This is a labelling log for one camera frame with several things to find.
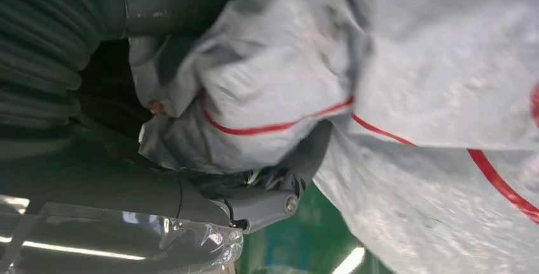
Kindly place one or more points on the clear plastic film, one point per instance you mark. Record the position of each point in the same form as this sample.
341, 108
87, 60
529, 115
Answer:
126, 242

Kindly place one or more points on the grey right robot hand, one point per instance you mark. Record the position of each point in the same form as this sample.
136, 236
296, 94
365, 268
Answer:
105, 179

